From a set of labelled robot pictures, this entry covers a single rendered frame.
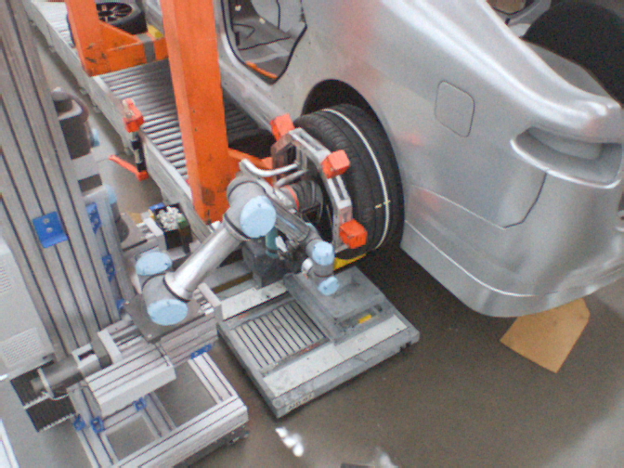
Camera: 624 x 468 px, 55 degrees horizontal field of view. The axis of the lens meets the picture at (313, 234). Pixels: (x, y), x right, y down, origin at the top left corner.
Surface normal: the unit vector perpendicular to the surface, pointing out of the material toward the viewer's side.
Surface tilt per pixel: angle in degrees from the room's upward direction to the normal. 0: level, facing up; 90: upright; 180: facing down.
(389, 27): 80
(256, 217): 85
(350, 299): 0
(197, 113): 90
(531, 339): 1
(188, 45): 90
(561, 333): 1
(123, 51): 90
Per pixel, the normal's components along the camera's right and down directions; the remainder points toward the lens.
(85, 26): 0.54, 0.55
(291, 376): 0.00, -0.76
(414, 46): -0.83, 0.22
